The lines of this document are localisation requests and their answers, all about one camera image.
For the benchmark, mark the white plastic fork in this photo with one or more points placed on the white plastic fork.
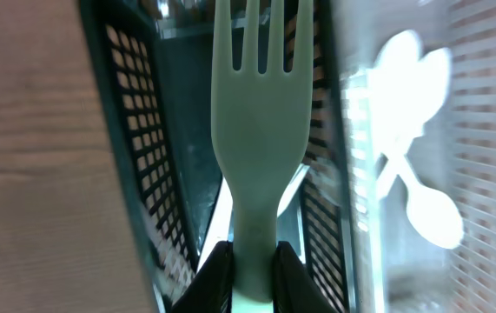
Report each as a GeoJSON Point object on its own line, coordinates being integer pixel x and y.
{"type": "Point", "coordinates": [259, 128]}

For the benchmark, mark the black plastic basket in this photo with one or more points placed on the black plastic basket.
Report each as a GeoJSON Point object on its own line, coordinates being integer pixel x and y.
{"type": "Point", "coordinates": [152, 63]}

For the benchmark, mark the clear plastic basket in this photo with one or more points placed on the clear plastic basket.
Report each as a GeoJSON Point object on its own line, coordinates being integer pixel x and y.
{"type": "Point", "coordinates": [397, 269]}

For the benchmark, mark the white plastic spoon top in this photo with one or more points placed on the white plastic spoon top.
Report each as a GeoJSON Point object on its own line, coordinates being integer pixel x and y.
{"type": "Point", "coordinates": [401, 53]}

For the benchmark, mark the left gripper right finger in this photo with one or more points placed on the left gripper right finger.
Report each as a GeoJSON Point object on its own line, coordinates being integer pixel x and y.
{"type": "Point", "coordinates": [293, 289]}

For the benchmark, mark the white plastic spoon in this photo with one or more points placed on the white plastic spoon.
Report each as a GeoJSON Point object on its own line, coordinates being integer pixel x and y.
{"type": "Point", "coordinates": [408, 121]}
{"type": "Point", "coordinates": [432, 213]}
{"type": "Point", "coordinates": [434, 73]}
{"type": "Point", "coordinates": [401, 53]}

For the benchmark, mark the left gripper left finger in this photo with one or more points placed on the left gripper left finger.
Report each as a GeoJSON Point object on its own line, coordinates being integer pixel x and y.
{"type": "Point", "coordinates": [211, 289]}

